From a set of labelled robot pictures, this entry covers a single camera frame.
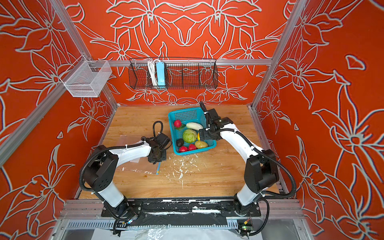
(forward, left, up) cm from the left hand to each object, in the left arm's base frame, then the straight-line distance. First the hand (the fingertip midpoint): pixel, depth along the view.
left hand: (162, 157), depth 91 cm
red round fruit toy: (+6, -18, +5) cm, 20 cm away
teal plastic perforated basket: (+33, -20, +4) cm, 39 cm away
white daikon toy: (+22, -20, +5) cm, 30 cm away
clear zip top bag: (-5, +12, -1) cm, 13 cm away
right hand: (+10, -27, +13) cm, 31 cm away
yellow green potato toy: (+7, -24, +6) cm, 25 cm away
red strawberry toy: (+4, -13, +4) cm, 14 cm away
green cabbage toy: (+12, -17, +8) cm, 22 cm away
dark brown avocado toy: (+8, -10, +5) cm, 14 cm away
